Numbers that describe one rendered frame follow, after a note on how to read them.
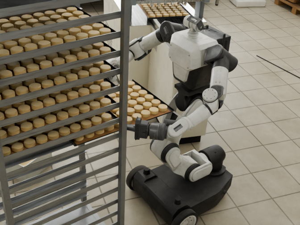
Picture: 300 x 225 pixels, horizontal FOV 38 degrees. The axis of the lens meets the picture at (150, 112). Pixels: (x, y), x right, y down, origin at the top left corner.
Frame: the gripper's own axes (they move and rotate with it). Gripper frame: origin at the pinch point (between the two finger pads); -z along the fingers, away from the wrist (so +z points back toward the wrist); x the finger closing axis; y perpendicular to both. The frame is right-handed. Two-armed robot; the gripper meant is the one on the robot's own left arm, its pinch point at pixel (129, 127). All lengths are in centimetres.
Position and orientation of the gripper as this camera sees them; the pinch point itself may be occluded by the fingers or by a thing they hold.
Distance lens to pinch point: 220.5
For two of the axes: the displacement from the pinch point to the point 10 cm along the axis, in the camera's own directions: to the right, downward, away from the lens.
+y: -1.6, 5.2, -8.4
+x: 0.5, -8.4, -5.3
